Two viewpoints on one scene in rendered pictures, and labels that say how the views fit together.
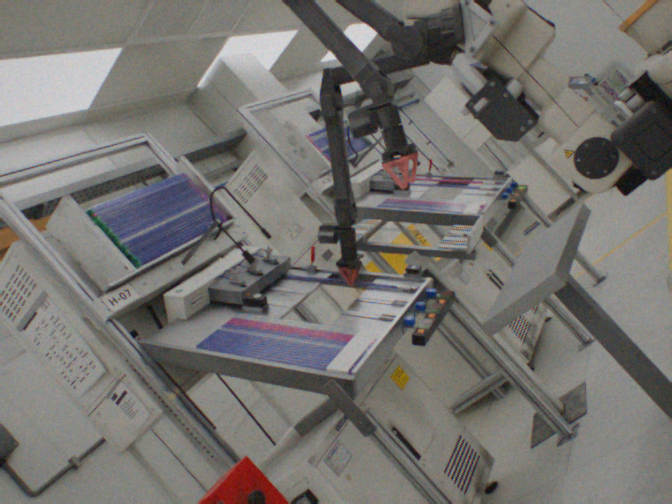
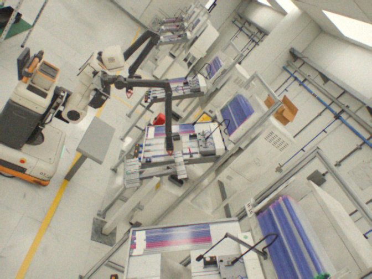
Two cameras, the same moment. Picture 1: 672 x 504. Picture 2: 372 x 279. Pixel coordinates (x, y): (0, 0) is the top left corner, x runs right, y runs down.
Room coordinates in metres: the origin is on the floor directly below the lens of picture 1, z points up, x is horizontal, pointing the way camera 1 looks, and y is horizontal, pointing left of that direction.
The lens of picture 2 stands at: (3.69, -1.96, 2.08)
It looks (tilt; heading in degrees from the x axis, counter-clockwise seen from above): 22 degrees down; 125
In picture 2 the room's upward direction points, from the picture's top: 43 degrees clockwise
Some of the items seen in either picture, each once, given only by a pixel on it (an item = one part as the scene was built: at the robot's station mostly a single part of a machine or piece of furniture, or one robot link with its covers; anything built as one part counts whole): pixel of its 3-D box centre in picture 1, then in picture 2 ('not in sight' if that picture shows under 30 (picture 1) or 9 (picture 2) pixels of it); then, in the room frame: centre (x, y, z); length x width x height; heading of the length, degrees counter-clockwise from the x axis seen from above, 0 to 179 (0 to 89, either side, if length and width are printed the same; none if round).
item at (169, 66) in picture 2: not in sight; (185, 48); (-1.67, 3.05, 0.95); 1.36 x 0.82 x 1.90; 58
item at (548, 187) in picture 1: (508, 127); not in sight; (6.53, -2.13, 0.95); 1.36 x 0.82 x 1.90; 58
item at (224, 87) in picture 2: not in sight; (197, 104); (1.09, 1.34, 0.95); 1.35 x 0.82 x 1.90; 58
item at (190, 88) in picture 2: not in sight; (174, 111); (0.99, 1.16, 0.66); 1.01 x 0.73 x 1.31; 58
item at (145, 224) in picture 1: (156, 224); (238, 116); (2.29, 0.41, 1.52); 0.51 x 0.13 x 0.27; 148
